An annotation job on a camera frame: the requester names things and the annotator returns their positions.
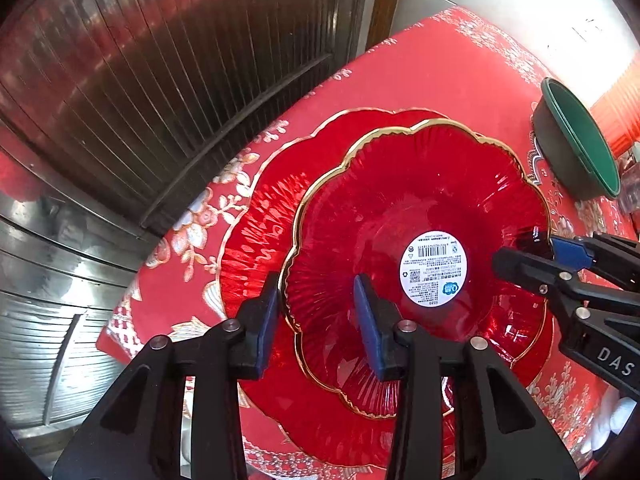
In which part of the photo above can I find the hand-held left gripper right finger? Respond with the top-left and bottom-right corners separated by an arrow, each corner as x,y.
352,274 -> 581,480

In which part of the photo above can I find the small red glass plate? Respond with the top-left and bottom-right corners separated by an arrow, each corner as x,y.
282,119 -> 553,420

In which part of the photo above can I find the dark green bowl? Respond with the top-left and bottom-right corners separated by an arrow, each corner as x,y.
531,77 -> 622,201

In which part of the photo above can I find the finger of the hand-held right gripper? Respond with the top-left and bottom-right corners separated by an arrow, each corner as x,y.
550,232 -> 640,292
491,246 -> 640,333

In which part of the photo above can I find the orange ribbed thermos jug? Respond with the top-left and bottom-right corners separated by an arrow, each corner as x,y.
590,50 -> 640,158

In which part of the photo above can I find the dark wooden louvered door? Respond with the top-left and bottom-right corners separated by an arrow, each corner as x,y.
0,0 -> 386,461

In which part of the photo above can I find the brown wooden door frame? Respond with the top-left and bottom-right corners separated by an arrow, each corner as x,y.
367,0 -> 408,53

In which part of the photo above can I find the person's right hand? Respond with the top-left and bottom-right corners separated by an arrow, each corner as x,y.
592,392 -> 638,461

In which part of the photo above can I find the red floral tablecloth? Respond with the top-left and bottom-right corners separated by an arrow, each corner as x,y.
95,6 -> 640,480

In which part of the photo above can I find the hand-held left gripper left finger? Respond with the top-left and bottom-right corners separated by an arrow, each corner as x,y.
52,271 -> 283,480

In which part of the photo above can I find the large red glass plate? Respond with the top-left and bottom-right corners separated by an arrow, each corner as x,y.
220,108 -> 556,471

